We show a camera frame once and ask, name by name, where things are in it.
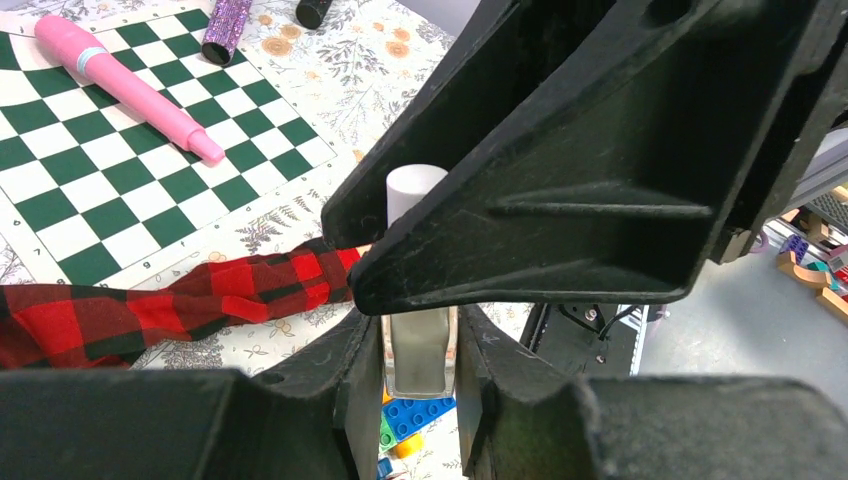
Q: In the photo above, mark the green blue toy bricks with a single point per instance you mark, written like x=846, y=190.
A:
x=418, y=439

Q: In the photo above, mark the pink toy microphone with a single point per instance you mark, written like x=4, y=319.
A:
x=78, y=50

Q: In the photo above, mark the red black plaid shirt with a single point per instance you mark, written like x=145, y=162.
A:
x=74, y=326

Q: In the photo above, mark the white cap nail polish bottle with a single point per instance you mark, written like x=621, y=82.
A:
x=420, y=347

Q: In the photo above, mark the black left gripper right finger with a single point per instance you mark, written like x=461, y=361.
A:
x=520, y=418

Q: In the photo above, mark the floral patterned table mat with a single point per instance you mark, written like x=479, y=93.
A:
x=358, y=72

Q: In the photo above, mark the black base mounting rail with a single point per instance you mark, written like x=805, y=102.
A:
x=593, y=339

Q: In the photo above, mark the green white checkered board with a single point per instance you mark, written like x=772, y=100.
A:
x=93, y=195

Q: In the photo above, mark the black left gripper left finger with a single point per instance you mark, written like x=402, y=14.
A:
x=313, y=416

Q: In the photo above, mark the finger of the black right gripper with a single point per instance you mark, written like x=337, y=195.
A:
x=670, y=135
x=505, y=52

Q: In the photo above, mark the black toy microphone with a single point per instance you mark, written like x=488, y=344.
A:
x=311, y=13

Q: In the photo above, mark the purple glitter toy microphone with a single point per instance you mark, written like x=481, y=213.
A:
x=224, y=30

